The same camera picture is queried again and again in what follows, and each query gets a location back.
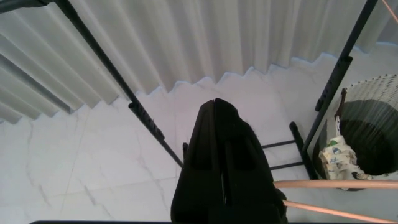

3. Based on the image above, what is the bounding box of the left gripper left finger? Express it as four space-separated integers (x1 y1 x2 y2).
170 99 223 224

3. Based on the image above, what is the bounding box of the black clothes rack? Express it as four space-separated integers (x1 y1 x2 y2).
0 0 379 181

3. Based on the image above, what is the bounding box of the cream printed garment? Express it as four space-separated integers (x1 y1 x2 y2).
318 115 373 191

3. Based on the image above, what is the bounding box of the pink clothes hanger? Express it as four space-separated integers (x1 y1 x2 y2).
273 179 398 224
381 0 398 25

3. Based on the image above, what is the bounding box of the black garment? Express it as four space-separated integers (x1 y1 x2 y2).
213 98 289 224

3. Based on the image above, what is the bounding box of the white laundry basket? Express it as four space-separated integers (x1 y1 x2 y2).
312 73 398 191

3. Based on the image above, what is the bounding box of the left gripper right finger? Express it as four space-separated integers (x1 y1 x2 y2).
223 136 285 224

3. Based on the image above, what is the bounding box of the white curtain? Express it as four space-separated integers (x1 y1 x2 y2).
0 0 398 125

